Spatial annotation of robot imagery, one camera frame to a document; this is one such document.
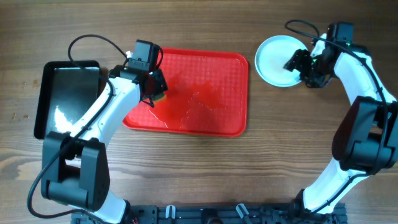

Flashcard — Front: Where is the orange green sponge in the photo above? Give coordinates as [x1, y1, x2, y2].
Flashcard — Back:
[152, 93, 167, 104]

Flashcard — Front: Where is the white plate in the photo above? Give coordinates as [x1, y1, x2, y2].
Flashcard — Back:
[254, 35, 307, 88]

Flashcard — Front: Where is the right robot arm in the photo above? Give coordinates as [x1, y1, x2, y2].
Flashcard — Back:
[284, 22, 397, 220]

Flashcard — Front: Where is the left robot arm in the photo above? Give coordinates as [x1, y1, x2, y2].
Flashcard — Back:
[27, 40, 168, 223]

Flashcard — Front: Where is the red plastic tray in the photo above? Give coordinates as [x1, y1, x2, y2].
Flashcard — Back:
[123, 48, 249, 137]

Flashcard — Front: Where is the black water basin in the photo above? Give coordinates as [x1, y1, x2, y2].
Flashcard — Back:
[34, 60, 101, 139]

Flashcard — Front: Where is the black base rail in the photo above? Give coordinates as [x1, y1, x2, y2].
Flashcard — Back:
[70, 202, 348, 224]

